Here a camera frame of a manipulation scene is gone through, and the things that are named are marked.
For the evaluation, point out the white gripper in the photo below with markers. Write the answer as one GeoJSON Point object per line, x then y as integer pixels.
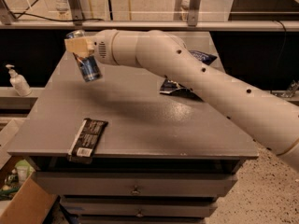
{"type": "Point", "coordinates": [103, 47]}

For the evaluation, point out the silver blue redbull can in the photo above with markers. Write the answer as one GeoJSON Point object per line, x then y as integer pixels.
{"type": "Point", "coordinates": [87, 65]}

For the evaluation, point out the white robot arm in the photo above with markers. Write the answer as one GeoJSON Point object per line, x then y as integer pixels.
{"type": "Point", "coordinates": [271, 121]}

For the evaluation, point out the white pump soap bottle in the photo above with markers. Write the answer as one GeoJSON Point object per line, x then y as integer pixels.
{"type": "Point", "coordinates": [18, 81]}

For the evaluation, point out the blue Kettle chips bag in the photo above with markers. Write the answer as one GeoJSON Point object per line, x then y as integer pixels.
{"type": "Point", "coordinates": [173, 88]}

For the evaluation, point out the black snack bar wrapper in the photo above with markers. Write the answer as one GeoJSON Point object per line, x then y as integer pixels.
{"type": "Point", "coordinates": [86, 141]}

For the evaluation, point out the green white bottle in box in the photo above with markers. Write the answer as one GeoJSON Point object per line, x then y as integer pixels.
{"type": "Point", "coordinates": [24, 169]}

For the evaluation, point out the brown cardboard box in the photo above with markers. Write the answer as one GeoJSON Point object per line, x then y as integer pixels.
{"type": "Point", "coordinates": [31, 204]}

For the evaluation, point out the metal railing frame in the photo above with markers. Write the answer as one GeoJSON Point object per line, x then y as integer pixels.
{"type": "Point", "coordinates": [172, 15]}

